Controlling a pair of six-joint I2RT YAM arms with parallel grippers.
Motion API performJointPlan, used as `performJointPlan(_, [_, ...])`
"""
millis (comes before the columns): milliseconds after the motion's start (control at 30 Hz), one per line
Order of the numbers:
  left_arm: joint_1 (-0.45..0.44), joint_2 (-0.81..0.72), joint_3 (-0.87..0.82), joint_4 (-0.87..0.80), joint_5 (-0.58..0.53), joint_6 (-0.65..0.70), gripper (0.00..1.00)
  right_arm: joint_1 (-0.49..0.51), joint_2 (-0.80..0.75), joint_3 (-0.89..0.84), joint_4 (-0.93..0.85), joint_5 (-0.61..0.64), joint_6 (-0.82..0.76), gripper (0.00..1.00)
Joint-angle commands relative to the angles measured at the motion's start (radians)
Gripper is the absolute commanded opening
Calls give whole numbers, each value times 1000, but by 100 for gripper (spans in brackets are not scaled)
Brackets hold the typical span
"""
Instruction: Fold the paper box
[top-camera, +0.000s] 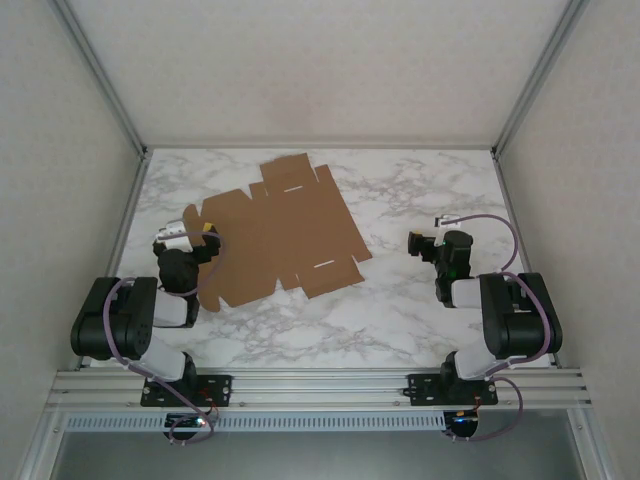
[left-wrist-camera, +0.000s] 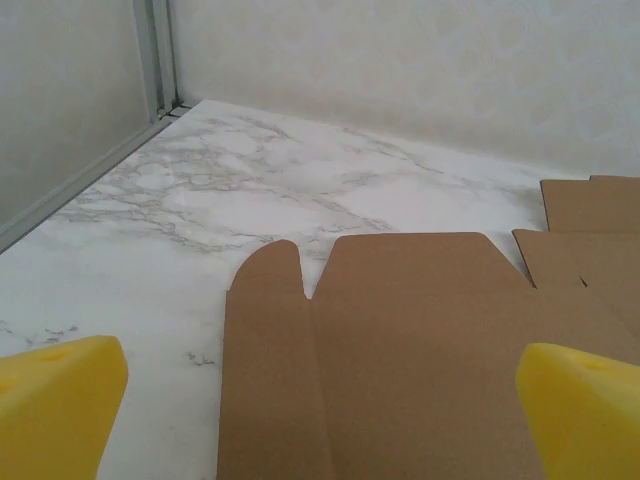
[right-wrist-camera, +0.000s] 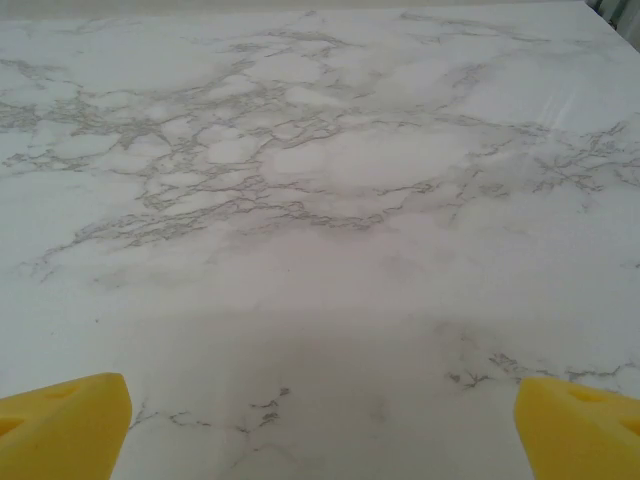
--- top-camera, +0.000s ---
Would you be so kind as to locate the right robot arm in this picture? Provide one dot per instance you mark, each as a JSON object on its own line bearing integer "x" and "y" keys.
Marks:
{"x": 520, "y": 330}

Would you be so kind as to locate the aluminium table end rail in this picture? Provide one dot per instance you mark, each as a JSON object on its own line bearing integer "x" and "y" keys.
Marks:
{"x": 320, "y": 147}

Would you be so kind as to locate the wide aluminium base rail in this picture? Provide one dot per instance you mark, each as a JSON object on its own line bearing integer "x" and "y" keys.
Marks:
{"x": 320, "y": 390}

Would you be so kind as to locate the brown cardboard box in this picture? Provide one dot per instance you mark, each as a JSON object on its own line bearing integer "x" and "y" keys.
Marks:
{"x": 300, "y": 235}

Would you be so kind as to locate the aluminium frame post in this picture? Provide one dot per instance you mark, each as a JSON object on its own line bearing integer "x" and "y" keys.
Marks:
{"x": 536, "y": 80}
{"x": 102, "y": 80}

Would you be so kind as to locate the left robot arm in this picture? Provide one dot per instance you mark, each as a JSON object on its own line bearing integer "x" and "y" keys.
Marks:
{"x": 130, "y": 325}

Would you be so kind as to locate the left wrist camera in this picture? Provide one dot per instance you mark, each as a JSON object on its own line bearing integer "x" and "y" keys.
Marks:
{"x": 172, "y": 235}

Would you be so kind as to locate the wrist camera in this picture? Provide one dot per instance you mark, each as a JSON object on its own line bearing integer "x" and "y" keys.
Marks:
{"x": 445, "y": 222}
{"x": 172, "y": 235}

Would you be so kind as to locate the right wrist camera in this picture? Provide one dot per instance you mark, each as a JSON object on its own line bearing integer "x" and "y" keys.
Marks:
{"x": 445, "y": 222}

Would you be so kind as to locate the electronics board with lights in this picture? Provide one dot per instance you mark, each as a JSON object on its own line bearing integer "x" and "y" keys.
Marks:
{"x": 187, "y": 421}
{"x": 465, "y": 422}

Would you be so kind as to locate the aluminium table side rail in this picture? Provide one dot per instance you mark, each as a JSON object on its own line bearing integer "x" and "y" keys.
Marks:
{"x": 117, "y": 250}
{"x": 507, "y": 200}

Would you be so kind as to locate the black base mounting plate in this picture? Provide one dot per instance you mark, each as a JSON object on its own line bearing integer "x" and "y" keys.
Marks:
{"x": 220, "y": 387}
{"x": 425, "y": 387}

